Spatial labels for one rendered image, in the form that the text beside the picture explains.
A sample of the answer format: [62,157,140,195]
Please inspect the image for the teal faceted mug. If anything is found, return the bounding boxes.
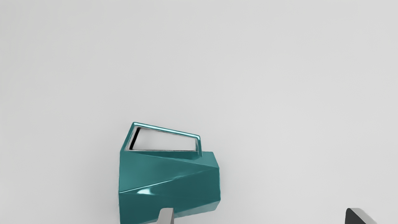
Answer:
[118,122,221,224]

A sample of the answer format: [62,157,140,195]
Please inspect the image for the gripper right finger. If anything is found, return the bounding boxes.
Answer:
[345,208,378,224]

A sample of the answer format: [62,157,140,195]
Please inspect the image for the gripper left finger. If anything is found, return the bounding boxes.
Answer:
[156,208,175,224]

